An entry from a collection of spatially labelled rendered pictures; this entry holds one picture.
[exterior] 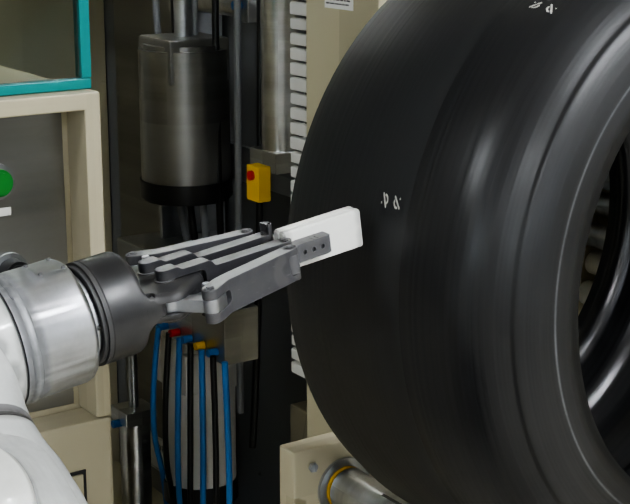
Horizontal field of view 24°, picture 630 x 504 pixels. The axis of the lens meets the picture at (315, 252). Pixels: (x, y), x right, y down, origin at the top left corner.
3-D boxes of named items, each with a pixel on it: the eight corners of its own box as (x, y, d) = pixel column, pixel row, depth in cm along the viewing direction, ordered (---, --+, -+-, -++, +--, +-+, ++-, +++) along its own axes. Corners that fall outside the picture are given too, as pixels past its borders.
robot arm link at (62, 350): (-38, 264, 100) (42, 240, 103) (-13, 384, 103) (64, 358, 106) (14, 294, 92) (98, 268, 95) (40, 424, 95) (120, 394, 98)
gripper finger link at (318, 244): (265, 248, 107) (287, 257, 105) (321, 230, 110) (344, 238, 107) (268, 267, 108) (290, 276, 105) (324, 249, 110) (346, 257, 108)
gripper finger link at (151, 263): (152, 316, 104) (143, 312, 105) (280, 272, 110) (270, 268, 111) (144, 265, 103) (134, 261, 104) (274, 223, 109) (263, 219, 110)
